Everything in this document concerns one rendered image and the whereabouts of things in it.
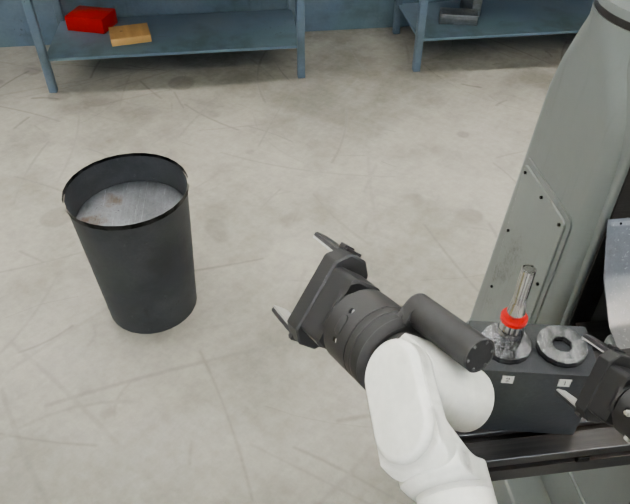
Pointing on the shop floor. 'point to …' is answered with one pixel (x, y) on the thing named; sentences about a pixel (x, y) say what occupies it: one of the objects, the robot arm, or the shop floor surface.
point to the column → (579, 172)
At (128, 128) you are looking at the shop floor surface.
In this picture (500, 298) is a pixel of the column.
